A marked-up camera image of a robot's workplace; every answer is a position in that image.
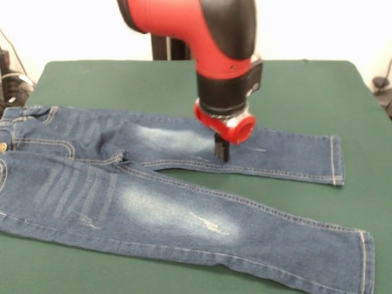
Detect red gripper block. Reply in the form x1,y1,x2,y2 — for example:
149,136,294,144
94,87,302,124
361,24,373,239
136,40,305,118
193,99,257,162

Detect blue denim jeans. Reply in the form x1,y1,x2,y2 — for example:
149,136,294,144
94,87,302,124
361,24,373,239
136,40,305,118
0,105,376,294

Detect dark green table cloth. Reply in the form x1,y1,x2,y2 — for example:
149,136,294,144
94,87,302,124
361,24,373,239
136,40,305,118
0,59,392,294

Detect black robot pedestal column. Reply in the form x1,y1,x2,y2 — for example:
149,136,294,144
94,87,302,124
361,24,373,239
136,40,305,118
151,33,200,61

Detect black cable bundle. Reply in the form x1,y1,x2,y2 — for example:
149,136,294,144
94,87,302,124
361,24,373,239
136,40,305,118
0,27,36,108

